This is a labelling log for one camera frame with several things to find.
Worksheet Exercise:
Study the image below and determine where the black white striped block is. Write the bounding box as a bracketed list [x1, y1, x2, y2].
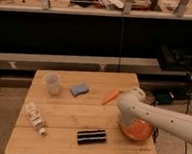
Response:
[77, 129, 107, 145]

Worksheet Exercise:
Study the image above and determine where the orange ceramic bowl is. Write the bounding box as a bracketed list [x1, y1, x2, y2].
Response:
[120, 119, 154, 141]

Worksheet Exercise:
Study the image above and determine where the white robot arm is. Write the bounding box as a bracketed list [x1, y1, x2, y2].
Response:
[117, 88, 192, 144]

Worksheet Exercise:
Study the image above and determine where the blue sponge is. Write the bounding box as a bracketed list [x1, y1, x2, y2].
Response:
[70, 83, 90, 97]

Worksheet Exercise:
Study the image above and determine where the orange carrot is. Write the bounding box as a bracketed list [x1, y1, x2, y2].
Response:
[102, 90, 119, 105]

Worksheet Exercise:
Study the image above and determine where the wooden folding table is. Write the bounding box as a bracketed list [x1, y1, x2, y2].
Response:
[5, 70, 156, 154]

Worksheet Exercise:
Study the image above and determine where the clear plastic cup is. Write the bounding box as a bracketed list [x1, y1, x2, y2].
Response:
[43, 72, 60, 95]

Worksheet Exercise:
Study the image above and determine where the long wooden shelf bench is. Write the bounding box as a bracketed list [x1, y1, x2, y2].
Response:
[0, 53, 185, 76]

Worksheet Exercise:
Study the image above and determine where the white tube bottle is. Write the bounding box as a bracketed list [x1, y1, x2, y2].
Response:
[25, 102, 47, 137]

